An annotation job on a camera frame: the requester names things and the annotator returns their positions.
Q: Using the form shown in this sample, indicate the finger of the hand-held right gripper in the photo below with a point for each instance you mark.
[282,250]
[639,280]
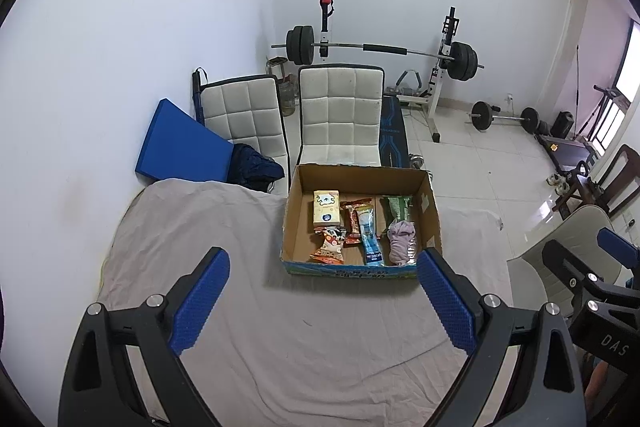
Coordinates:
[620,244]
[570,264]

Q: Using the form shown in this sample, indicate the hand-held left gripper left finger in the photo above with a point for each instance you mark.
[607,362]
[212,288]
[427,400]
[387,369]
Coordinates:
[197,302]

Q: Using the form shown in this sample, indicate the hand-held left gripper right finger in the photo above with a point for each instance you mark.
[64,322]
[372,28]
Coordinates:
[445,302]

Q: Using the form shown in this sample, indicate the grey socks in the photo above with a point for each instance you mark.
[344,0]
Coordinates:
[402,244]

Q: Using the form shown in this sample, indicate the blue snack packet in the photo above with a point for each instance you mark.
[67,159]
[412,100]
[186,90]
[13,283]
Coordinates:
[371,242]

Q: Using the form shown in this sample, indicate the green snack packet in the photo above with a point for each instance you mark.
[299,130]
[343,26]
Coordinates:
[397,209]

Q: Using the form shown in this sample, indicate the red snack packet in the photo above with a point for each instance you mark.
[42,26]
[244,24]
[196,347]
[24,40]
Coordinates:
[352,219]

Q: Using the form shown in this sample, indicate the cardboard box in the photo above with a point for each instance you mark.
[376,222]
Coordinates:
[300,227]

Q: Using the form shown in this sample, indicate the orange snack packet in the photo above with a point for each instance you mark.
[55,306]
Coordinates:
[329,247]

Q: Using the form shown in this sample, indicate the yellow tissue pack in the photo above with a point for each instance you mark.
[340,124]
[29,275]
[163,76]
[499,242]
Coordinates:
[326,207]

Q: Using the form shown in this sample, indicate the person's right forearm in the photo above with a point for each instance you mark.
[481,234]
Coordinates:
[595,387]

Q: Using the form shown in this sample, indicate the beige plastic chair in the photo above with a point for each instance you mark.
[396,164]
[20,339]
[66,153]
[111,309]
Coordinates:
[535,267]

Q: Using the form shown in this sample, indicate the grey tablecloth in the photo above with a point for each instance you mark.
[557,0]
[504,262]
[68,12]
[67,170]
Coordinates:
[225,247]

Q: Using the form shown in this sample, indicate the brown wooden chair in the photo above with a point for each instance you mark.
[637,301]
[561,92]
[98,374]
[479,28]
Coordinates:
[625,177]

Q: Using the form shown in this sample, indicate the dark wooden chair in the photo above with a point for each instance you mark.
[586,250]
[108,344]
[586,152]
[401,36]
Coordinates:
[580,187]

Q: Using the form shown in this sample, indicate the pair of shoes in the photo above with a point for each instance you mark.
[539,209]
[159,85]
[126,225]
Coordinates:
[557,182]

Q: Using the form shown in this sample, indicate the black treadmill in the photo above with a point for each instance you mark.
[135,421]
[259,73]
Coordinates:
[565,152]

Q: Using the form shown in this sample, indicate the black speaker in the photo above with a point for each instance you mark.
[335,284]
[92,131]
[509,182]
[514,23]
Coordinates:
[564,124]

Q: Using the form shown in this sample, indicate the dark blue jacket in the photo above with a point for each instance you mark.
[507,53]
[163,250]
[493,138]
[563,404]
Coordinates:
[252,167]

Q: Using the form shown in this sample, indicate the black tripod stand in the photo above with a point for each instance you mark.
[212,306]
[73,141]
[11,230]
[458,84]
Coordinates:
[607,94]

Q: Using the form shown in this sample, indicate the blue foam mat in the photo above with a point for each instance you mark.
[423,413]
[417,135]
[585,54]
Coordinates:
[180,142]

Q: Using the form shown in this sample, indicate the window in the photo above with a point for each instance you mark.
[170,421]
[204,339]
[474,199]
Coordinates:
[627,82]

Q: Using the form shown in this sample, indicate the short barbell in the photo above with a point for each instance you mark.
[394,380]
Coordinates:
[482,114]

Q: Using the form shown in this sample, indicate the white padded chair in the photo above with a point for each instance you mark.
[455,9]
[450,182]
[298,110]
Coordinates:
[340,112]
[247,117]

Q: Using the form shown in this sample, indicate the black blue pole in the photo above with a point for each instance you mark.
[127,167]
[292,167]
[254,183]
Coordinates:
[198,97]

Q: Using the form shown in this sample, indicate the white barbell rack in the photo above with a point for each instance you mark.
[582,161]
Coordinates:
[434,97]

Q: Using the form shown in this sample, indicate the glass jar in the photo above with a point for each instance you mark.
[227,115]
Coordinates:
[289,99]

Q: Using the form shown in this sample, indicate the long barbell with black plates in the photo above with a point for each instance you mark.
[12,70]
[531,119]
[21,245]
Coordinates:
[300,44]

